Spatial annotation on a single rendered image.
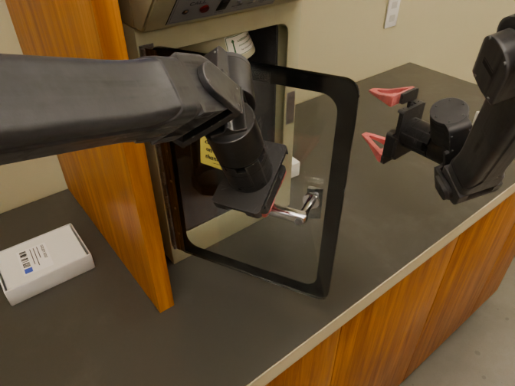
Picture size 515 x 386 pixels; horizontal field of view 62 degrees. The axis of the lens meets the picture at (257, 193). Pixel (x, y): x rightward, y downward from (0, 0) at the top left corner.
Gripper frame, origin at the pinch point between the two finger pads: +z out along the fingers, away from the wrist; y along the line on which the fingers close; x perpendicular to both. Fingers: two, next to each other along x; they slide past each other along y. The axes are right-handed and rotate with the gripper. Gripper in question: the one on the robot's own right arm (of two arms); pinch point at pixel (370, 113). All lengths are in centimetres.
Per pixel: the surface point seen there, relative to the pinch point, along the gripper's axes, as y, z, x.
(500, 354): -121, -32, -73
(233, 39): 15.6, 14.8, 22.0
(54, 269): -21, 22, 61
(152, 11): 25.0, 6.3, 40.2
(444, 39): -25, 55, -125
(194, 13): 23.3, 7.8, 33.4
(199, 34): 18.6, 12.2, 30.3
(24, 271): -21, 25, 66
